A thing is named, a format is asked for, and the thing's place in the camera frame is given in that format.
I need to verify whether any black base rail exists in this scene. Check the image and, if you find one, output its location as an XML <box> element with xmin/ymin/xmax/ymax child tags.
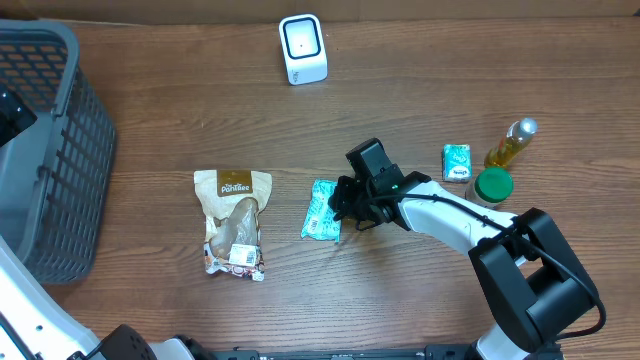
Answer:
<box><xmin>209</xmin><ymin>344</ymin><xmax>481</xmax><ymax>360</ymax></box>

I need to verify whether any grey plastic shopping basket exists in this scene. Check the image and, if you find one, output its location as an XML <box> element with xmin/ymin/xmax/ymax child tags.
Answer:
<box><xmin>1</xmin><ymin>20</ymin><xmax>117</xmax><ymax>284</ymax></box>

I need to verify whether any small teal white box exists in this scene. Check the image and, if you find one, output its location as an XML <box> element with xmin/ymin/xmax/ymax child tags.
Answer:
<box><xmin>441</xmin><ymin>144</ymin><xmax>473</xmax><ymax>183</ymax></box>

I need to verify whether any brown snack packet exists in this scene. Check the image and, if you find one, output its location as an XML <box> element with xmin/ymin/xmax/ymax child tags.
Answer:
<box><xmin>194</xmin><ymin>170</ymin><xmax>273</xmax><ymax>282</ymax></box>

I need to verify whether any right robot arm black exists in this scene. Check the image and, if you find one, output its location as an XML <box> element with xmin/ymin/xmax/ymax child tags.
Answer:
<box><xmin>329</xmin><ymin>138</ymin><xmax>607</xmax><ymax>359</ymax></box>

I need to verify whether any green lid jar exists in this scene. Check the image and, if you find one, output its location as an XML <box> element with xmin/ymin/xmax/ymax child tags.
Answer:
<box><xmin>465</xmin><ymin>167</ymin><xmax>514</xmax><ymax>208</ymax></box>

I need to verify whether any teal white pouch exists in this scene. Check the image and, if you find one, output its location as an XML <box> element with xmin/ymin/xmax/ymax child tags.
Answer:
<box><xmin>301</xmin><ymin>179</ymin><xmax>341</xmax><ymax>243</ymax></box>

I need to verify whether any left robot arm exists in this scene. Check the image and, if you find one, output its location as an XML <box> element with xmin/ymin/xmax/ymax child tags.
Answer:
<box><xmin>1</xmin><ymin>166</ymin><xmax>193</xmax><ymax>360</ymax></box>

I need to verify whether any yellow dish soap bottle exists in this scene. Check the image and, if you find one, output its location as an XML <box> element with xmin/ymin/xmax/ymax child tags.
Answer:
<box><xmin>484</xmin><ymin>118</ymin><xmax>538</xmax><ymax>168</ymax></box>

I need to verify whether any white barcode scanner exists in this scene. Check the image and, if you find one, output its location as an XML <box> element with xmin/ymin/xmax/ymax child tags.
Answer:
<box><xmin>278</xmin><ymin>13</ymin><xmax>328</xmax><ymax>86</ymax></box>

